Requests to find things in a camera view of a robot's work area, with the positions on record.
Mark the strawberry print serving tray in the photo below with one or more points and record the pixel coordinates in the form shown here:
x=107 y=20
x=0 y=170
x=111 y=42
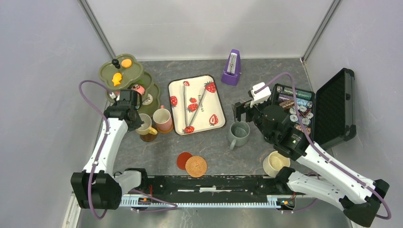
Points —
x=195 y=105

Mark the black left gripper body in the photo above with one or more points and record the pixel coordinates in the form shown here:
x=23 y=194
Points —
x=136 y=124

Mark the yellow ceramic mug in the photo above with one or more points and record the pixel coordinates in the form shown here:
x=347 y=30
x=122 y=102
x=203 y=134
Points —
x=146 y=127

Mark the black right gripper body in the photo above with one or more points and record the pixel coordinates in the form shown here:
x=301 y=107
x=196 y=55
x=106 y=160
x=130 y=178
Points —
x=257 y=120

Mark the light brown round coaster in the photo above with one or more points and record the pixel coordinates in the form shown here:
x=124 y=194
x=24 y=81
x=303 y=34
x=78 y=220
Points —
x=165 y=131

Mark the cream ceramic mug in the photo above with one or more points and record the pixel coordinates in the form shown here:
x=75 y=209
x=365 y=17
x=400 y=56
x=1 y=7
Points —
x=274 y=162

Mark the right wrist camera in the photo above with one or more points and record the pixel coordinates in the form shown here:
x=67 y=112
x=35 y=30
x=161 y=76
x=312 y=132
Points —
x=259 y=94

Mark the grey ceramic mug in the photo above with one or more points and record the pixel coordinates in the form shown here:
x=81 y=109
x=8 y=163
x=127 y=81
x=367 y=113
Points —
x=238 y=134

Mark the white chocolate drizzle donut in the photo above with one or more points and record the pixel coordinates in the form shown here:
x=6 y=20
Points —
x=148 y=100

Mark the dark brown round coaster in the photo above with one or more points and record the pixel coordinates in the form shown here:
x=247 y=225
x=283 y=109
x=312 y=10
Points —
x=148 y=137

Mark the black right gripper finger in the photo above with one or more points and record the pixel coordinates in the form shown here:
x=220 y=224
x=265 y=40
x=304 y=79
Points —
x=238 y=110
x=249 y=111

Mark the woven round coaster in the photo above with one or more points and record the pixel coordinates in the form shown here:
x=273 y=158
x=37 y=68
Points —
x=196 y=166

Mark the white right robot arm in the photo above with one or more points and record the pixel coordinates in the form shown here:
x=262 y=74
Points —
x=358 y=197

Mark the pink ceramic mug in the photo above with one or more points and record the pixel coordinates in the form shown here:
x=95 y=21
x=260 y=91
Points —
x=162 y=118

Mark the open black case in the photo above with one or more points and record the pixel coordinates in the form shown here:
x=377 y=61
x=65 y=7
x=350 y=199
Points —
x=328 y=114

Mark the purple metronome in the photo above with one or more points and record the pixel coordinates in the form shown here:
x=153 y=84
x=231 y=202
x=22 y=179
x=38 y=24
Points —
x=232 y=70

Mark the round orange biscuit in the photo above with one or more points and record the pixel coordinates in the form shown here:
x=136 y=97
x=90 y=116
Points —
x=126 y=63

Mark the red round coaster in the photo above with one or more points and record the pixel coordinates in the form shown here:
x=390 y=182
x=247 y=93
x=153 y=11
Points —
x=182 y=159

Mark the green tiered dessert stand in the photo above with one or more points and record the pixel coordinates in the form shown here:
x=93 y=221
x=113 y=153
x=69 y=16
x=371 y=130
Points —
x=135 y=74

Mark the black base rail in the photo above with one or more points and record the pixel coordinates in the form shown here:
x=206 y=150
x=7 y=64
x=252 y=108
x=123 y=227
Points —
x=214 y=189

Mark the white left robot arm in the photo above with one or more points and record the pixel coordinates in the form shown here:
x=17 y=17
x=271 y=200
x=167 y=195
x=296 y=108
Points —
x=95 y=187

